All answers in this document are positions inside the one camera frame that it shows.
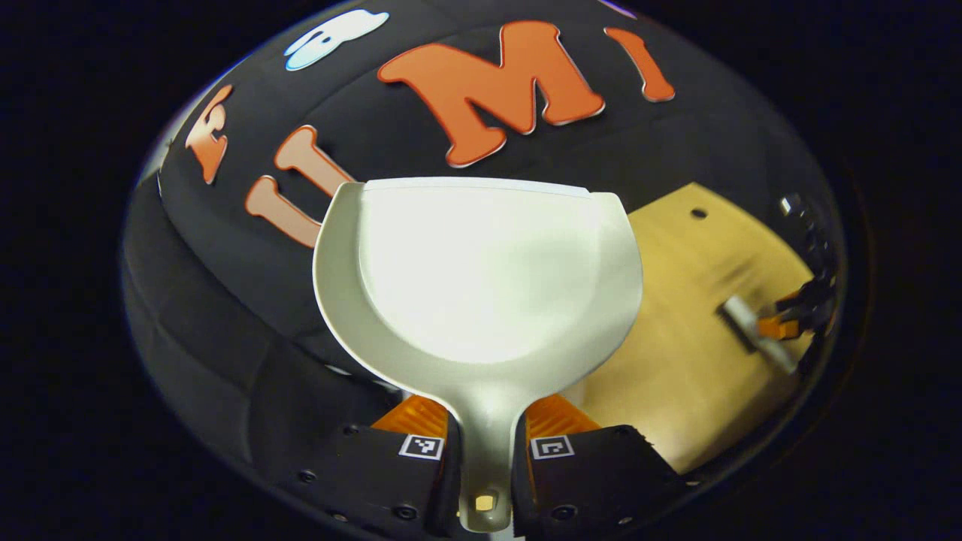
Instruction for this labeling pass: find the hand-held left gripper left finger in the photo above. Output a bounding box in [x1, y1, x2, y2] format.
[296, 394, 461, 538]

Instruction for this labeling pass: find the grey plastic dustpan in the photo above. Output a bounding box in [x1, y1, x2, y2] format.
[312, 177, 646, 533]

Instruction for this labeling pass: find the small grey broom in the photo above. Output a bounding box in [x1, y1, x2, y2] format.
[717, 295, 800, 375]

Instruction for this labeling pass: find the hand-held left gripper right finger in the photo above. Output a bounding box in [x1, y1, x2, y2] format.
[512, 392, 685, 539]

